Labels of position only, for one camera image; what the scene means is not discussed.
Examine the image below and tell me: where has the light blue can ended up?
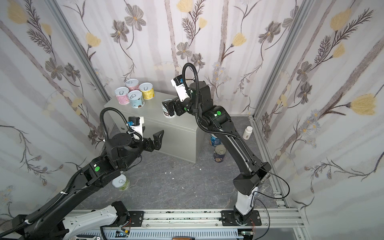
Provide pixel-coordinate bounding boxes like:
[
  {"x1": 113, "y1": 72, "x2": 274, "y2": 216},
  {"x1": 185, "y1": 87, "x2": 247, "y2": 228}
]
[{"x1": 161, "y1": 100, "x2": 176, "y2": 119}]

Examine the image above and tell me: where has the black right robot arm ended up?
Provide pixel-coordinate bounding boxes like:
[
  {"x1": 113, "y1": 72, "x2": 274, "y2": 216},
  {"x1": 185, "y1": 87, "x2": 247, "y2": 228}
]
[{"x1": 162, "y1": 63, "x2": 272, "y2": 225}]

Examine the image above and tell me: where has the yellow can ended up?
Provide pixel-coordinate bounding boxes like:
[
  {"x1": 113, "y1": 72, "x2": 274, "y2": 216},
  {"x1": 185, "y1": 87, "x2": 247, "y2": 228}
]
[{"x1": 139, "y1": 83, "x2": 155, "y2": 100}]

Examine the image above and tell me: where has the grey metal cabinet counter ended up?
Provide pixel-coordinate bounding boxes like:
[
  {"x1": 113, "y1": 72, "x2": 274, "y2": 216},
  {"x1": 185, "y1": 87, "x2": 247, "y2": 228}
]
[{"x1": 105, "y1": 92, "x2": 206, "y2": 164}]

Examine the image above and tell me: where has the teal can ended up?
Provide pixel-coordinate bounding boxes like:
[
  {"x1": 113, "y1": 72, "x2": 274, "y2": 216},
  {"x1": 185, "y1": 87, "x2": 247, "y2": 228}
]
[{"x1": 128, "y1": 90, "x2": 145, "y2": 109}]

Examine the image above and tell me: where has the white plastic bottle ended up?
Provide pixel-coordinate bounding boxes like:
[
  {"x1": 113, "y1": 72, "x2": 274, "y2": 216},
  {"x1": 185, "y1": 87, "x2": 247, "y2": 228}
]
[{"x1": 243, "y1": 126, "x2": 253, "y2": 140}]

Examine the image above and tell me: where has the dark blue can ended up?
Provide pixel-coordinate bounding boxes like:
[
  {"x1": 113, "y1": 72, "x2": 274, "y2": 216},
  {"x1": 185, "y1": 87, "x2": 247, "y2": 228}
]
[{"x1": 213, "y1": 145, "x2": 227, "y2": 163}]

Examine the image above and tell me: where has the pink can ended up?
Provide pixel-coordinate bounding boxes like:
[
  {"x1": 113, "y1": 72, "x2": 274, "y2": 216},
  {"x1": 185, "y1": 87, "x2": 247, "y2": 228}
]
[
  {"x1": 115, "y1": 87, "x2": 130, "y2": 105},
  {"x1": 125, "y1": 79, "x2": 140, "y2": 91}
]

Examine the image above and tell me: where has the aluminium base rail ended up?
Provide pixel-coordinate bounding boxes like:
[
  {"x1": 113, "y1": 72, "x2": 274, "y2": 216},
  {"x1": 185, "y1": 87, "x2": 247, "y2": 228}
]
[{"x1": 73, "y1": 209, "x2": 309, "y2": 240}]

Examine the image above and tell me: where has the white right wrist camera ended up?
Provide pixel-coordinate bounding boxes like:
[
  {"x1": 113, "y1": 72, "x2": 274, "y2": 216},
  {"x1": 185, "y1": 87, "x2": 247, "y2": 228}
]
[{"x1": 171, "y1": 75, "x2": 190, "y2": 102}]

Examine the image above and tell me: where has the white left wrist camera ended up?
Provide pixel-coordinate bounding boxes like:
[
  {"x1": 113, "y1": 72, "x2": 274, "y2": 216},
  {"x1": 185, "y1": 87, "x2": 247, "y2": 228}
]
[{"x1": 127, "y1": 117, "x2": 144, "y2": 137}]

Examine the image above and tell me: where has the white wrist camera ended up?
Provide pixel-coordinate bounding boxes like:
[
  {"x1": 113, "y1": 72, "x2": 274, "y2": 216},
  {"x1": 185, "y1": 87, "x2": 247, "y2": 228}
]
[
  {"x1": 171, "y1": 75, "x2": 190, "y2": 102},
  {"x1": 127, "y1": 117, "x2": 144, "y2": 137}
]

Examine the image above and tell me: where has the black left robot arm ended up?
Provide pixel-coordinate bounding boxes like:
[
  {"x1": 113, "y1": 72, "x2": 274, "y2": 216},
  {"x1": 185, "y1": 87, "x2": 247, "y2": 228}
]
[{"x1": 1, "y1": 107, "x2": 165, "y2": 240}]

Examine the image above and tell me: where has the green can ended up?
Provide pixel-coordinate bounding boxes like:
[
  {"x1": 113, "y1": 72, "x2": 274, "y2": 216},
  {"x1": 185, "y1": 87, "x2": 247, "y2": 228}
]
[{"x1": 112, "y1": 174, "x2": 130, "y2": 191}]

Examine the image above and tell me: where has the blue can silver lid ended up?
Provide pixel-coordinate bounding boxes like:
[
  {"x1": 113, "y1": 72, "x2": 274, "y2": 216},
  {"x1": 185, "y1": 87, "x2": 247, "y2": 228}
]
[{"x1": 210, "y1": 134, "x2": 221, "y2": 147}]

